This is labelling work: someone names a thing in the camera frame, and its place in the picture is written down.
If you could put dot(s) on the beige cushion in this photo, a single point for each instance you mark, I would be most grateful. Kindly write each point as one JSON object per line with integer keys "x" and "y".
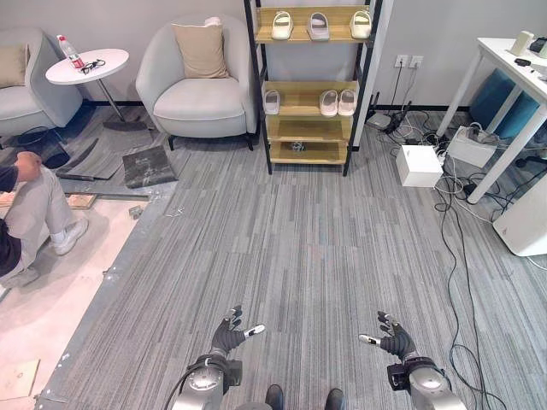
{"x": 201, "y": 51}
{"x": 12, "y": 66}

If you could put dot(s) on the grey router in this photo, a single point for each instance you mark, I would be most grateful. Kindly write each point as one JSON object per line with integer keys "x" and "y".
{"x": 378, "y": 121}

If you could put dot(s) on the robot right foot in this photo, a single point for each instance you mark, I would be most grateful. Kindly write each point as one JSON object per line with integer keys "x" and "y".
{"x": 335, "y": 399}

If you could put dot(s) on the black frame wooden shoe rack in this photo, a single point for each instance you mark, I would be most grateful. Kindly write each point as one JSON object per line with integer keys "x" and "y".
{"x": 305, "y": 100}

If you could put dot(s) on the person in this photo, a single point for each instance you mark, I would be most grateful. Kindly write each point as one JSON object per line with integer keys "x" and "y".
{"x": 36, "y": 205}

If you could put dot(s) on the cream desktop device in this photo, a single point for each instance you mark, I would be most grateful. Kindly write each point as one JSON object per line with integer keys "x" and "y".
{"x": 521, "y": 42}

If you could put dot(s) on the small dark object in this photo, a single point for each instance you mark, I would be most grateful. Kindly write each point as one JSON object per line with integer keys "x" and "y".
{"x": 298, "y": 147}

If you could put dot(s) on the pink cloth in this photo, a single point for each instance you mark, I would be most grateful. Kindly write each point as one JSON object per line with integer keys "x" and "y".
{"x": 213, "y": 21}

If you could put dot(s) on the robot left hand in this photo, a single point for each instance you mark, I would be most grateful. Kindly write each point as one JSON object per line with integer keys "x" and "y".
{"x": 226, "y": 337}

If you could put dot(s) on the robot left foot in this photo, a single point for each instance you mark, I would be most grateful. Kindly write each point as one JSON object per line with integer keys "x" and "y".
{"x": 274, "y": 397}

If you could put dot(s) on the round white side table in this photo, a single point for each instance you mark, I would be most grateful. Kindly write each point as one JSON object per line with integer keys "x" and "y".
{"x": 87, "y": 68}

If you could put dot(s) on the white cardboard box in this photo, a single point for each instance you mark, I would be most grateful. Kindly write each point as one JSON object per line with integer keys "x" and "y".
{"x": 419, "y": 166}

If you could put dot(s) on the black glasses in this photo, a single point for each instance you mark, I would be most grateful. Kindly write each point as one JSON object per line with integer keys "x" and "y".
{"x": 92, "y": 66}

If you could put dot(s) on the light grey armchair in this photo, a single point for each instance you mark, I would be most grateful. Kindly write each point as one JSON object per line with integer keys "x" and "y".
{"x": 198, "y": 107}
{"x": 25, "y": 107}

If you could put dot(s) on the white power strip box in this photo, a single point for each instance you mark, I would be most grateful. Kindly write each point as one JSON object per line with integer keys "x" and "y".
{"x": 470, "y": 147}

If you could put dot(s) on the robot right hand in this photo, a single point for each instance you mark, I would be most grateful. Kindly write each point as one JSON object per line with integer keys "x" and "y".
{"x": 397, "y": 341}

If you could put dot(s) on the white wall socket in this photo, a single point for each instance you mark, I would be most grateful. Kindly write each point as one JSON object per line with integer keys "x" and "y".
{"x": 401, "y": 61}
{"x": 416, "y": 62}

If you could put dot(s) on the small wooden board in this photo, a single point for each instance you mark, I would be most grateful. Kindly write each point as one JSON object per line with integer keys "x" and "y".
{"x": 81, "y": 202}

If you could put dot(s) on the small black gadget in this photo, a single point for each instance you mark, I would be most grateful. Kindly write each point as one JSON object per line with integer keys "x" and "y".
{"x": 522, "y": 62}

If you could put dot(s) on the red label water bottle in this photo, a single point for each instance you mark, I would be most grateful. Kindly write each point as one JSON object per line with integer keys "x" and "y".
{"x": 70, "y": 51}

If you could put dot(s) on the dark floor panel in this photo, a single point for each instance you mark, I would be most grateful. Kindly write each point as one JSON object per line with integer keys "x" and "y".
{"x": 148, "y": 166}

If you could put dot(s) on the black round chair base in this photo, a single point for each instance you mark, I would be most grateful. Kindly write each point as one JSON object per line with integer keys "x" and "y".
{"x": 45, "y": 149}

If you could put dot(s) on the grey slipper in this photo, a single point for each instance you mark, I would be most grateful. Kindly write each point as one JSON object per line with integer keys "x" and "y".
{"x": 319, "y": 27}
{"x": 272, "y": 102}

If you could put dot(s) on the brown cardboard piece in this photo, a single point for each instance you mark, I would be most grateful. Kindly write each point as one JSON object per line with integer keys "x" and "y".
{"x": 19, "y": 380}

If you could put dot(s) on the small metal bracket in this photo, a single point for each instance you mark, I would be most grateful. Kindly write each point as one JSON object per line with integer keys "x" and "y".
{"x": 135, "y": 212}

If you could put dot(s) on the black desktop device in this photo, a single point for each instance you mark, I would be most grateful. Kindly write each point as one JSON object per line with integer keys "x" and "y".
{"x": 539, "y": 45}

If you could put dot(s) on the cream slipper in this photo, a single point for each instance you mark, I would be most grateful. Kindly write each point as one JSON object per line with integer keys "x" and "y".
{"x": 361, "y": 25}
{"x": 282, "y": 26}

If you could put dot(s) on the white floor appliance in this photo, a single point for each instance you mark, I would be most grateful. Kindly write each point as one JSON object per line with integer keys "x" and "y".
{"x": 523, "y": 222}

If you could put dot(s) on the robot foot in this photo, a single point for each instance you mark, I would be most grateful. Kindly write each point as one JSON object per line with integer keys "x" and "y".
{"x": 335, "y": 399}
{"x": 274, "y": 397}

